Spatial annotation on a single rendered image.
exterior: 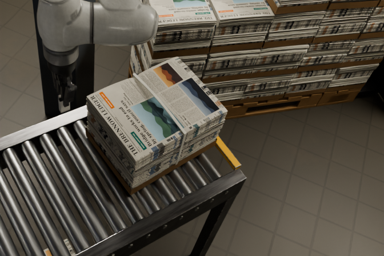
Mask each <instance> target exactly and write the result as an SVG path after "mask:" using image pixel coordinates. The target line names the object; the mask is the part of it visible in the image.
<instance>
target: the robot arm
mask: <svg viewBox="0 0 384 256"><path fill-rule="evenodd" d="M158 22H159V15H158V14H157V12H156V10H155V9H154V8H152V7H151V6H150V5H148V4H144V3H142V2H141V1H140V0H98V2H93V3H92V2H88V1H84V0H39V1H38V10H37V26H38V31H39V34H40V36H41V38H42V45H43V54H44V57H45V59H46V60H47V66H48V68H49V69H50V71H51V73H52V76H53V82H54V88H55V89H57V94H58V95H59V96H58V104H59V111H60V112H61V113H63V112H66V111H68V110H70V102H72V101H73V100H74V94H75V90H76V89H77V86H76V85H74V84H72V82H71V80H72V72H73V70H74V69H75V67H76V60H77V58H78V55H79V45H83V44H90V43H93V44H99V45H105V46H134V45H140V44H143V43H146V42H148V41H149V40H151V39H153V38H154V37H155V36H156V33H157V28H158Z"/></svg>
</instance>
